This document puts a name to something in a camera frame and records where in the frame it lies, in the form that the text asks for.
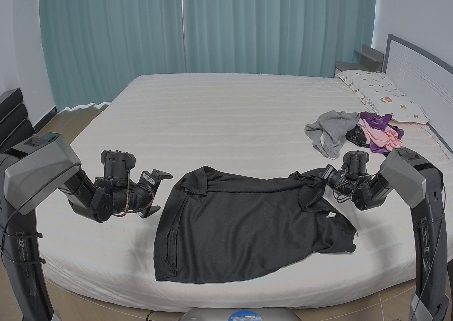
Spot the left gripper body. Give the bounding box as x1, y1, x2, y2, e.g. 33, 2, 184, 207
129, 170, 158, 215

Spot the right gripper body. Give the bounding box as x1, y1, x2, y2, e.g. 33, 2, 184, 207
319, 165, 341, 186

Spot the black T-shirt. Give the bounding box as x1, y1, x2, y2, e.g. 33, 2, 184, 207
153, 165, 357, 284

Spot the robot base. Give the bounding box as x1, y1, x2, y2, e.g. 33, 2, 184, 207
184, 307, 295, 321

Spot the bed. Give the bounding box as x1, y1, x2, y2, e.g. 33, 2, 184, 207
34, 33, 453, 313

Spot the black satin lace garment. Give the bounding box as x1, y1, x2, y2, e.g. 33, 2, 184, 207
345, 127, 371, 147

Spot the grey garment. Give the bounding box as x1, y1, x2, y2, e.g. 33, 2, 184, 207
304, 110, 361, 161

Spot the pink garment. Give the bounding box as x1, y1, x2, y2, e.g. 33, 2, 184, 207
357, 124, 404, 150

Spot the purple garment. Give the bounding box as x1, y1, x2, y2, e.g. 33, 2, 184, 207
357, 111, 405, 155

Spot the white printed pillow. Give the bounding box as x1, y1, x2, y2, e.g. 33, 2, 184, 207
336, 70, 431, 125

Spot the grey bedside table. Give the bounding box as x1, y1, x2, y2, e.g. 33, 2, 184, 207
334, 44, 385, 73

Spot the black chest of drawers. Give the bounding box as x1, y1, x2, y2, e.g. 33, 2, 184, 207
0, 88, 36, 152

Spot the blue-green curtain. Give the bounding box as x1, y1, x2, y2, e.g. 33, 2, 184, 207
181, 0, 376, 76
39, 0, 187, 110

